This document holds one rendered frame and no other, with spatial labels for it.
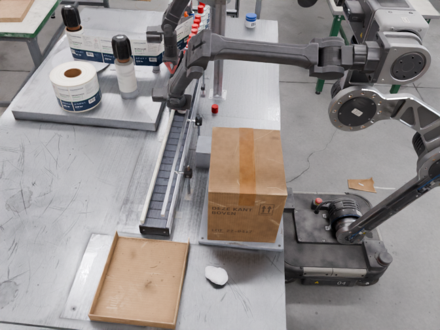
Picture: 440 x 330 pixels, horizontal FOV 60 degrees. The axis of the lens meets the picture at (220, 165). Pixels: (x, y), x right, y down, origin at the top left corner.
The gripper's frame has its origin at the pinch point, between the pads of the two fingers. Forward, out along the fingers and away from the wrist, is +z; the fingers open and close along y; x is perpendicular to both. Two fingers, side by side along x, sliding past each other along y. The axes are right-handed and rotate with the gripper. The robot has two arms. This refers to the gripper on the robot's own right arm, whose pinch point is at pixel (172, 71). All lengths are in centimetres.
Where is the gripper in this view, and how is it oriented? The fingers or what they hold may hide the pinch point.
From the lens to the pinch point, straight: 181.6
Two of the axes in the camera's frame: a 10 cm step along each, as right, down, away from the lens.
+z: -0.4, 6.9, 7.2
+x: 10.0, 0.9, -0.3
